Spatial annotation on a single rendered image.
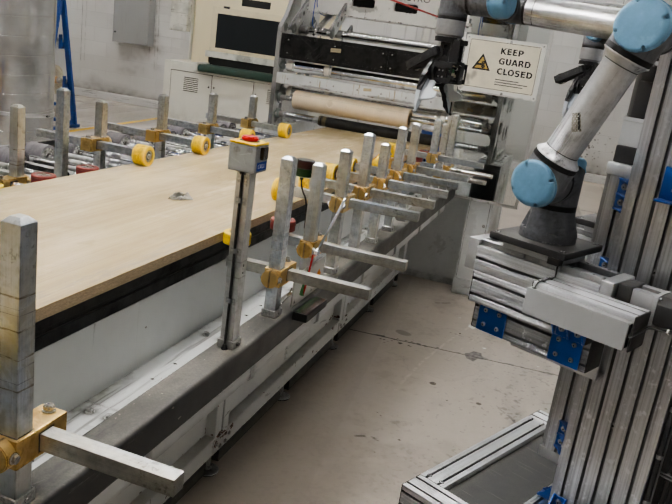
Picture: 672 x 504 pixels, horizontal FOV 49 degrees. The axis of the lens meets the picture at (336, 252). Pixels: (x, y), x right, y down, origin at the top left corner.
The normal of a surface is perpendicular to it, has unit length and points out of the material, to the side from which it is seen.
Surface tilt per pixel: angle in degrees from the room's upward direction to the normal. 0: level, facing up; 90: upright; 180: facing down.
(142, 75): 90
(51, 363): 90
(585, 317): 90
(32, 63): 90
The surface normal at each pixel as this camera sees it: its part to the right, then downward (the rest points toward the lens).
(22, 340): 0.93, 0.21
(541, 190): -0.64, 0.25
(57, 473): 0.14, -0.95
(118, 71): -0.24, 0.24
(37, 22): 0.76, 0.28
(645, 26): -0.53, 0.04
